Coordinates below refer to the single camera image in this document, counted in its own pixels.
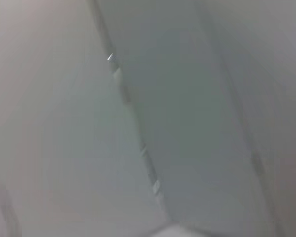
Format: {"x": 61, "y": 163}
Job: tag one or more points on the white backdrop board with sticker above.
{"x": 187, "y": 123}

